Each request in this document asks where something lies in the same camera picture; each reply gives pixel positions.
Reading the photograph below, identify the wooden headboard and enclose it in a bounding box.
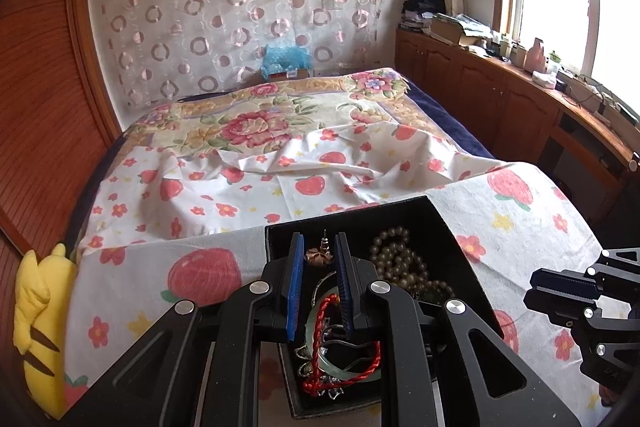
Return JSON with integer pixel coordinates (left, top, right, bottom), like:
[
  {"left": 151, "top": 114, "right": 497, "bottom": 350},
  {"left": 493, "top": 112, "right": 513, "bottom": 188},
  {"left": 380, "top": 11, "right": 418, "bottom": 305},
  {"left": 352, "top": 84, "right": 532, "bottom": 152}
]
[{"left": 0, "top": 0, "right": 123, "bottom": 258}]

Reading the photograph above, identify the dark blue bedding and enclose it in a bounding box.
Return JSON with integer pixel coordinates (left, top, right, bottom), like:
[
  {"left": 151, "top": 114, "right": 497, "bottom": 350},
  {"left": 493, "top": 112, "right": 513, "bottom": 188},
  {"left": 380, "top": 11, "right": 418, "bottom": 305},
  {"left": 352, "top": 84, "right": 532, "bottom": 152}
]
[{"left": 402, "top": 79, "right": 496, "bottom": 160}]

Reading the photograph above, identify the silver ornate hairpin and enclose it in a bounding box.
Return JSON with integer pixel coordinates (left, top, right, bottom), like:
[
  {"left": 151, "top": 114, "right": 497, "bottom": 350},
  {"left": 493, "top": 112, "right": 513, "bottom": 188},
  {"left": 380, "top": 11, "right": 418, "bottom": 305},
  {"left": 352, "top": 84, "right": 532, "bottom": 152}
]
[{"left": 295, "top": 317, "right": 381, "bottom": 400}]

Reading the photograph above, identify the grey pearl bead bracelet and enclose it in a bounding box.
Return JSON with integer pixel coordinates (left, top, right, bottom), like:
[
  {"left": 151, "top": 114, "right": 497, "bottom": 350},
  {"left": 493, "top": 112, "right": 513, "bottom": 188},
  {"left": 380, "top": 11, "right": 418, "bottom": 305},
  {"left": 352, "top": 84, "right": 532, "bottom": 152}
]
[{"left": 369, "top": 227, "right": 431, "bottom": 295}]

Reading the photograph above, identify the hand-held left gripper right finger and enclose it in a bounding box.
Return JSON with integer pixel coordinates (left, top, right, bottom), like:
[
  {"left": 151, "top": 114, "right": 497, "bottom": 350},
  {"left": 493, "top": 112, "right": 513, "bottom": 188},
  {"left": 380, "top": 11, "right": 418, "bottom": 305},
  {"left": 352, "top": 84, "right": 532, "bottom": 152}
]
[{"left": 334, "top": 232, "right": 583, "bottom": 427}]

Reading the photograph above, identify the yellow plush toy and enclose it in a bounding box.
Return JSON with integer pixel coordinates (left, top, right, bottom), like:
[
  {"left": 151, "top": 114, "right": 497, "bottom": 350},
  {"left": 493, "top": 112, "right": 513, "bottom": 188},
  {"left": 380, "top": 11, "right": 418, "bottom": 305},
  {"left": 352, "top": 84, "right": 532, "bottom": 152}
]
[{"left": 12, "top": 243, "right": 78, "bottom": 420}]

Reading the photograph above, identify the circle pattern sheer curtain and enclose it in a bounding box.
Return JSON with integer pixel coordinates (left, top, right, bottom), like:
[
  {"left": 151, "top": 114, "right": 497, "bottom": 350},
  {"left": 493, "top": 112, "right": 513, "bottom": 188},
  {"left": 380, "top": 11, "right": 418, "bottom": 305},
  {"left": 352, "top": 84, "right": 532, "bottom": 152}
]
[{"left": 87, "top": 0, "right": 391, "bottom": 110}]

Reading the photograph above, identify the small cardboard box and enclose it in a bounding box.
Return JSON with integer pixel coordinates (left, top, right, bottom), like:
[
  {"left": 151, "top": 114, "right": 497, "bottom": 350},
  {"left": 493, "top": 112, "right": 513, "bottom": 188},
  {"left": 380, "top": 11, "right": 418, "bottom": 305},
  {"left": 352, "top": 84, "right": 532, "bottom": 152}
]
[{"left": 267, "top": 68, "right": 311, "bottom": 82}]

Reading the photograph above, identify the floral blanket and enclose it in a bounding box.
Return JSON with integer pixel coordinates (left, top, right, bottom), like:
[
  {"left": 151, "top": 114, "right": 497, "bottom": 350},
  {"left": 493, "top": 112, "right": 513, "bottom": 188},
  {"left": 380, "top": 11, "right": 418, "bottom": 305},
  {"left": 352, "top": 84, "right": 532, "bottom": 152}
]
[{"left": 122, "top": 68, "right": 441, "bottom": 158}]

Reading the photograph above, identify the strawberry print bedsheet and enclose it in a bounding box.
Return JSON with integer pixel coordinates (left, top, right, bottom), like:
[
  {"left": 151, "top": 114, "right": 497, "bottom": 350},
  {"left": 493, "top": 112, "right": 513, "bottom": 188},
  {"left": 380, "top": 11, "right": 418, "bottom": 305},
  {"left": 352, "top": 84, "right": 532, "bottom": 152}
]
[{"left": 80, "top": 124, "right": 508, "bottom": 253}]

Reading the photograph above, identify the wooden cabinet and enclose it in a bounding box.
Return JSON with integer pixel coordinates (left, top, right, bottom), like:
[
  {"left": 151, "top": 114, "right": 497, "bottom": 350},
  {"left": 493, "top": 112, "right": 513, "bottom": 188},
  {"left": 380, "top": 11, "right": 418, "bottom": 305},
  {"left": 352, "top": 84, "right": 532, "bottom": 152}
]
[{"left": 395, "top": 29, "right": 640, "bottom": 228}]

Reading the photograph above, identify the blue plastic bag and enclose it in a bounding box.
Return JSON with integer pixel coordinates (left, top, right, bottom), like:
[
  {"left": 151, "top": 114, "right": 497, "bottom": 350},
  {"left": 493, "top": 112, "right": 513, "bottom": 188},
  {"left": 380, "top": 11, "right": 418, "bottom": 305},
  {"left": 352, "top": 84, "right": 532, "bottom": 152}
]
[{"left": 259, "top": 43, "right": 313, "bottom": 80}]

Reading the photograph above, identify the strawberry print table cover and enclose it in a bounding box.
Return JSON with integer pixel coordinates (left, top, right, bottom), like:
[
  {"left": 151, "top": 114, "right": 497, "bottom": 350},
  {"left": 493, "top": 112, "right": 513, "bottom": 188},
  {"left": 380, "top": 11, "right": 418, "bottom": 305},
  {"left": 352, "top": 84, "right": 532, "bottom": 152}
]
[{"left": 65, "top": 162, "right": 621, "bottom": 427}]

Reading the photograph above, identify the red rope bracelet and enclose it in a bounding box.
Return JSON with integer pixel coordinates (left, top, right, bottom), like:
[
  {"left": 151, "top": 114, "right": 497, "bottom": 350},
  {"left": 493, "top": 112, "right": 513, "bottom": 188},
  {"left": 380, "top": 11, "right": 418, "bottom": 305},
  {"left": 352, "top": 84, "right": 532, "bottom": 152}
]
[{"left": 302, "top": 294, "right": 383, "bottom": 395}]

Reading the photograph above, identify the dark stack of clothes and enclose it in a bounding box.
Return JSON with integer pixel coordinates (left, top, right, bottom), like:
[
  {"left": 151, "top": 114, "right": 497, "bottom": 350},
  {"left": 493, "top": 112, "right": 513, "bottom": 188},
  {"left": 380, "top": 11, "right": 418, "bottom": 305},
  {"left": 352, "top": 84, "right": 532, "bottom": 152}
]
[{"left": 398, "top": 0, "right": 446, "bottom": 32}]

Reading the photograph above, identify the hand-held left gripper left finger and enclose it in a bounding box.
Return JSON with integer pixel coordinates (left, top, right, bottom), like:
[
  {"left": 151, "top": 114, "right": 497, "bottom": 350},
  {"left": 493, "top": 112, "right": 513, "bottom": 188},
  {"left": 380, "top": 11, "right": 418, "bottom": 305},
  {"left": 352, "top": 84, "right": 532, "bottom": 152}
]
[{"left": 62, "top": 233, "right": 307, "bottom": 427}]

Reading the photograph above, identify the black cardboard jewelry box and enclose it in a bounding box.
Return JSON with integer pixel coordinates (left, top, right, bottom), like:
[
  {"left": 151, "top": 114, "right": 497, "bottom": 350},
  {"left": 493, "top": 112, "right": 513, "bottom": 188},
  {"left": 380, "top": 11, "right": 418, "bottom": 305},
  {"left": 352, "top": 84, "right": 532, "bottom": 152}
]
[{"left": 264, "top": 195, "right": 506, "bottom": 421}]

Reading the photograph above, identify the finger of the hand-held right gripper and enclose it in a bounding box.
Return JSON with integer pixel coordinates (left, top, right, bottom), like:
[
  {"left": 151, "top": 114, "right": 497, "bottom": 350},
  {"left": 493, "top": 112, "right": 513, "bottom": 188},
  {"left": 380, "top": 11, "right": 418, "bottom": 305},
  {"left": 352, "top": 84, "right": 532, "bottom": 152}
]
[
  {"left": 524, "top": 288, "right": 640, "bottom": 358},
  {"left": 530, "top": 248, "right": 640, "bottom": 305}
]

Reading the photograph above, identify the cluster of bottles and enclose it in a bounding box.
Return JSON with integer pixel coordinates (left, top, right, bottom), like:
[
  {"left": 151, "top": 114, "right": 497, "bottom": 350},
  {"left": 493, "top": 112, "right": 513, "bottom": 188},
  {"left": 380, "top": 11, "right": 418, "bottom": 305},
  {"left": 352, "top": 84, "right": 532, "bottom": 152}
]
[{"left": 482, "top": 34, "right": 566, "bottom": 84}]

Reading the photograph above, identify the pale jade bangle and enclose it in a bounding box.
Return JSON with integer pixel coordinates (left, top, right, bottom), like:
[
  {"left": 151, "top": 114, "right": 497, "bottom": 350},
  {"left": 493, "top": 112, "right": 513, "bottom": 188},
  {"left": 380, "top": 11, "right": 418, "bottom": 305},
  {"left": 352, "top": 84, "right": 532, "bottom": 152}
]
[{"left": 306, "top": 287, "right": 381, "bottom": 380}]

